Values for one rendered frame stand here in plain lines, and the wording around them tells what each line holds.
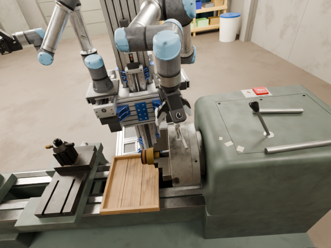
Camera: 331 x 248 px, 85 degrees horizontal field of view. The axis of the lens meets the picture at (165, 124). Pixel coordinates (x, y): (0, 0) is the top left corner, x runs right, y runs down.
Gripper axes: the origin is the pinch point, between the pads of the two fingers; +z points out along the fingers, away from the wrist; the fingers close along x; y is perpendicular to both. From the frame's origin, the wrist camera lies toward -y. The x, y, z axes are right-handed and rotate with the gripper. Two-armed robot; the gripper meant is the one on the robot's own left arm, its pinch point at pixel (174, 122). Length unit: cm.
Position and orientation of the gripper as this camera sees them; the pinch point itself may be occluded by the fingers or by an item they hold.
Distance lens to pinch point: 75.3
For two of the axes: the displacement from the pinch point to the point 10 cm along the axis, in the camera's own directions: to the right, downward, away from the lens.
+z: 0.9, 6.0, 8.0
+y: -3.1, -7.5, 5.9
